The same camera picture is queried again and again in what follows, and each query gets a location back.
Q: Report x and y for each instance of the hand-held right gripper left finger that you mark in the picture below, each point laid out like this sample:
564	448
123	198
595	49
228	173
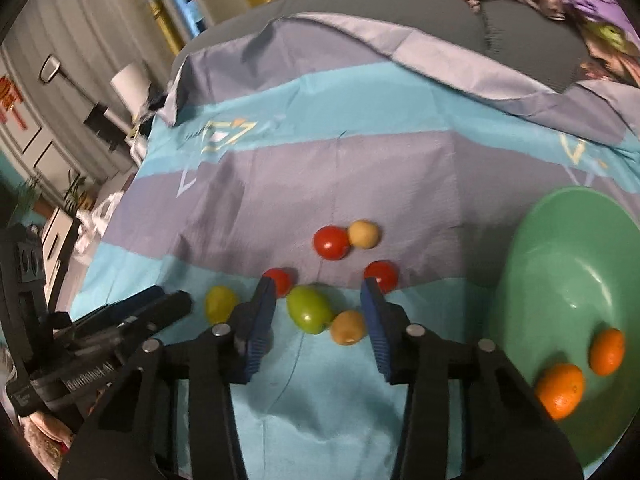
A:
260	325

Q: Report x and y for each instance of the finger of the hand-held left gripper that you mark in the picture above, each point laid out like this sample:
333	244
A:
160	312
125	307

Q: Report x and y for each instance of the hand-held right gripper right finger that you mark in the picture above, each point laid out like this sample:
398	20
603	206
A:
372	320

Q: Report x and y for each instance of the small tan round fruit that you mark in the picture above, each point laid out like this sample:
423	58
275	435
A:
363	234
348	327

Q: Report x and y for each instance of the red cherry tomato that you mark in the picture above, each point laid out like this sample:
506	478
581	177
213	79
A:
281	280
331	242
382	276

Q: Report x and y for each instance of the yellow oval fruit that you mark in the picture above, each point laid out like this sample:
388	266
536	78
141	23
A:
220	304

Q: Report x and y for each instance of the green oval fruit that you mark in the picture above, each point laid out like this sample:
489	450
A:
310	308

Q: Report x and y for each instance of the green plastic bowl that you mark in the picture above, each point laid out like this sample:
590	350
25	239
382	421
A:
565	260

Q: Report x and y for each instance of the white cabinet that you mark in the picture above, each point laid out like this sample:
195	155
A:
57	240

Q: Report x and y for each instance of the white plastic bag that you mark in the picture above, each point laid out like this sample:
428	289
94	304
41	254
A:
107	210

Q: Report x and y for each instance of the green potted plant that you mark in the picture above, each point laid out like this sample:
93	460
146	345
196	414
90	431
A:
77	192

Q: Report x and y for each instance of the blue grey striped blanket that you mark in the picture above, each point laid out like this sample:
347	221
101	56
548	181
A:
350	170

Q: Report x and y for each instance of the black device on stand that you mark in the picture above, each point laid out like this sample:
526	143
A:
102	125

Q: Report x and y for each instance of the large orange mandarin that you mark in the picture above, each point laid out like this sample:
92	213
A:
561	391

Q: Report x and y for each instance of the black oval mirror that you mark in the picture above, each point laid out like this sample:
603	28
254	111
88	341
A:
50	68

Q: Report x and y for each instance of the small orange mandarin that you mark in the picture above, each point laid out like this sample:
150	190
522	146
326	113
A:
606	351

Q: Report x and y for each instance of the grey sofa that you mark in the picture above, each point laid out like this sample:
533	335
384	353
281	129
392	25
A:
400	15

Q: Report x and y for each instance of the light pink garment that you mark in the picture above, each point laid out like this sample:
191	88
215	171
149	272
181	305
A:
615	66

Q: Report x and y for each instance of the yellow-green garment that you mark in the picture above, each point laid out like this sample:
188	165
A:
609	36

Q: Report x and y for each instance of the purple cloth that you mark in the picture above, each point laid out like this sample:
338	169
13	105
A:
595	0

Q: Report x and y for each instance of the red wall decoration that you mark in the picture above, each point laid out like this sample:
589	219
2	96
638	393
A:
11	102

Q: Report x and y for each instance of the yellow window frame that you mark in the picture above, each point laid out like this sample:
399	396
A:
155	5

